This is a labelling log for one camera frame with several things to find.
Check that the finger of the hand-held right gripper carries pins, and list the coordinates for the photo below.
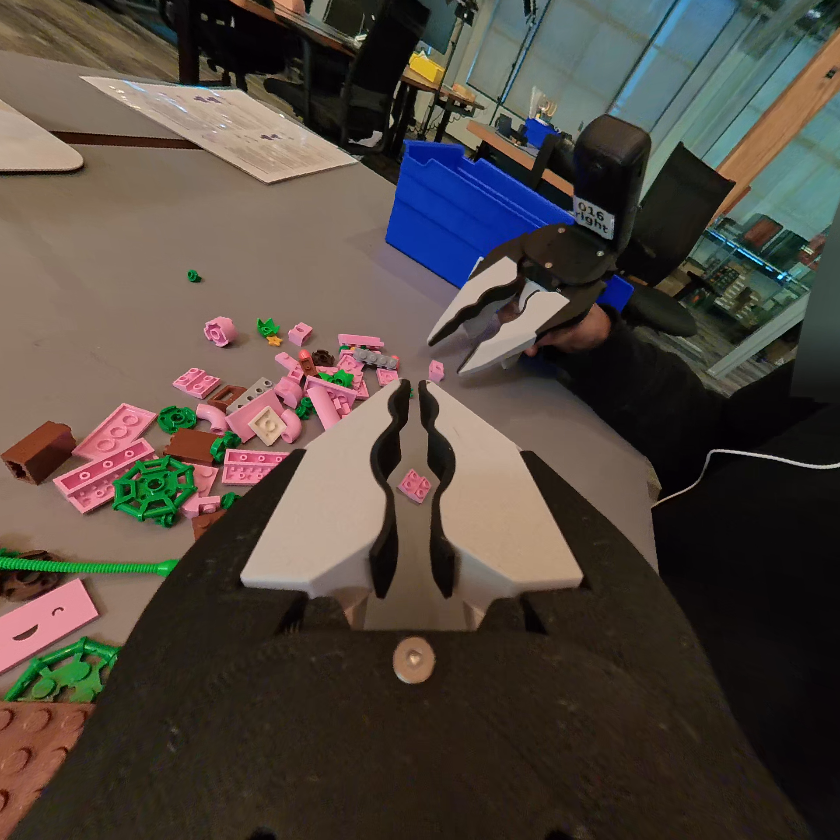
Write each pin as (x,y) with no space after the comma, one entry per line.
(525,328)
(485,282)

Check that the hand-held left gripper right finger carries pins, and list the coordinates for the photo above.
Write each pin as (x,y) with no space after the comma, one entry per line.
(512,525)

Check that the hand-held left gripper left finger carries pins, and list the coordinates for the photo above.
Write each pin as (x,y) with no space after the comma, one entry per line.
(315,525)

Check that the pile of pink toy bricks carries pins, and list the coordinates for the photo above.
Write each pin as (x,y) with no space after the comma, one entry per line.
(115,430)

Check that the brown square plate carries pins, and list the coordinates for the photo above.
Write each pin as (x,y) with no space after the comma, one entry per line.
(33,754)

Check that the person's right forearm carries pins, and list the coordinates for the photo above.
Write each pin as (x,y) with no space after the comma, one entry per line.
(643,394)

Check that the person's right hand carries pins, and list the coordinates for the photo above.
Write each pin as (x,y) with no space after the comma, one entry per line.
(577,334)

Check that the blue plastic bin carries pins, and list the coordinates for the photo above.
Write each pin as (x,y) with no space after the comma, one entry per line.
(446,216)

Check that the black office chair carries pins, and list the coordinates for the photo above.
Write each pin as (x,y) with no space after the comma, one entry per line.
(682,210)
(380,79)

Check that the green web piece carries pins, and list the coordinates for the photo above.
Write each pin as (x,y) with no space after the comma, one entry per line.
(72,679)
(154,485)

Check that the small yellow box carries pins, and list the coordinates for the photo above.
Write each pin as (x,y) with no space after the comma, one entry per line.
(426,67)

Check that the pink flower brick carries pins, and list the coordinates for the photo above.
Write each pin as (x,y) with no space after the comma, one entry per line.
(218,331)

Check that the green vine piece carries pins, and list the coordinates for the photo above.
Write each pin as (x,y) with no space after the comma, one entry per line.
(98,565)

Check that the pink smiling face tile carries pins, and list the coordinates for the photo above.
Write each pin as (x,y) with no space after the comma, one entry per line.
(46,623)

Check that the printed paper sheet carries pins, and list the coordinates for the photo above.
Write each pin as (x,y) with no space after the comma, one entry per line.
(229,124)

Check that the wooden office desk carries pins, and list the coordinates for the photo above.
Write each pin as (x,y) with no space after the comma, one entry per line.
(315,29)

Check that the white book stand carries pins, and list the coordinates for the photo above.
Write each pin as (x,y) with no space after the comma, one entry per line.
(33,144)

